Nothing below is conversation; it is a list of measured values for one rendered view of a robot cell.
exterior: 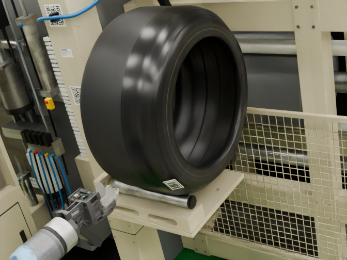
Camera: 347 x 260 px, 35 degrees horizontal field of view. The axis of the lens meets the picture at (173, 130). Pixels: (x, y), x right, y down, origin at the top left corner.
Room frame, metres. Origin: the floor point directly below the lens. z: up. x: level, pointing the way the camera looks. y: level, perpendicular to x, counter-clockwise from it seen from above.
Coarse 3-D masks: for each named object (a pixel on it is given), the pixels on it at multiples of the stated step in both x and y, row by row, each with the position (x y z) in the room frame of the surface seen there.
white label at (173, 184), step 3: (171, 180) 1.36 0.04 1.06; (174, 180) 1.36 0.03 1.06; (165, 183) 1.38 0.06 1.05; (168, 183) 1.37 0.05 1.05; (171, 183) 1.37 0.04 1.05; (174, 183) 1.37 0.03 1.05; (177, 183) 1.37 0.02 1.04; (168, 186) 1.39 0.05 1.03; (171, 186) 1.38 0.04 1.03; (174, 186) 1.38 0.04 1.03; (177, 186) 1.38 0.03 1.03; (180, 186) 1.38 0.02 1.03; (171, 189) 1.40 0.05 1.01; (174, 189) 1.40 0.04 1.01
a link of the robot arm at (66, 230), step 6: (54, 222) 1.17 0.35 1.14; (60, 222) 1.17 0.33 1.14; (66, 222) 1.17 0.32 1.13; (54, 228) 1.15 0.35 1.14; (60, 228) 1.15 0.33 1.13; (66, 228) 1.15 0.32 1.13; (72, 228) 1.16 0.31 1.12; (60, 234) 1.14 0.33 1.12; (66, 234) 1.14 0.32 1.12; (72, 234) 1.15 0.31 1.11; (66, 240) 1.13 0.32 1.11; (72, 240) 1.14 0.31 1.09; (72, 246) 1.15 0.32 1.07
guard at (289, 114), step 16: (256, 112) 1.81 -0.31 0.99; (272, 112) 1.77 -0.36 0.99; (288, 112) 1.74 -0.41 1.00; (304, 112) 1.71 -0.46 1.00; (304, 128) 1.71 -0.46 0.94; (272, 144) 1.79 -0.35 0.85; (320, 144) 1.67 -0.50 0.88; (288, 160) 1.75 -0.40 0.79; (256, 176) 1.85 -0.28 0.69; (304, 176) 1.72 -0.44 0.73; (320, 176) 1.68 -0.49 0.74; (336, 176) 1.64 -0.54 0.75; (240, 192) 1.91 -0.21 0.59; (256, 192) 1.86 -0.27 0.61; (272, 192) 1.81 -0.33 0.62; (288, 192) 1.77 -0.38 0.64; (320, 192) 1.68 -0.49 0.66; (208, 224) 2.04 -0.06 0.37; (240, 224) 1.93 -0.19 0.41; (224, 240) 1.98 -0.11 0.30; (240, 240) 1.94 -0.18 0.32; (272, 240) 1.83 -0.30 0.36; (320, 240) 1.70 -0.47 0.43; (288, 256) 1.78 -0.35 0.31; (304, 256) 1.75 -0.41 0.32
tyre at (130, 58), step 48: (96, 48) 1.58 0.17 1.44; (144, 48) 1.47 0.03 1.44; (192, 48) 1.90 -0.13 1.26; (240, 48) 1.74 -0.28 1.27; (96, 96) 1.47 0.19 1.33; (144, 96) 1.38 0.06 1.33; (192, 96) 1.90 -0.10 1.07; (240, 96) 1.70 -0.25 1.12; (96, 144) 1.46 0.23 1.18; (144, 144) 1.35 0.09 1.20; (192, 144) 1.77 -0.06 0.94; (192, 192) 1.47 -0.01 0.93
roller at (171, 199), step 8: (112, 184) 1.67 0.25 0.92; (120, 184) 1.65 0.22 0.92; (120, 192) 1.64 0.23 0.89; (128, 192) 1.61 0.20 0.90; (136, 192) 1.59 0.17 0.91; (144, 192) 1.57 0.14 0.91; (152, 192) 1.55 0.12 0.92; (160, 192) 1.54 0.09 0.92; (160, 200) 1.53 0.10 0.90; (168, 200) 1.50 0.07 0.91; (176, 200) 1.49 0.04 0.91; (184, 200) 1.47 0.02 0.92; (192, 200) 1.47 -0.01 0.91; (192, 208) 1.46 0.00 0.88
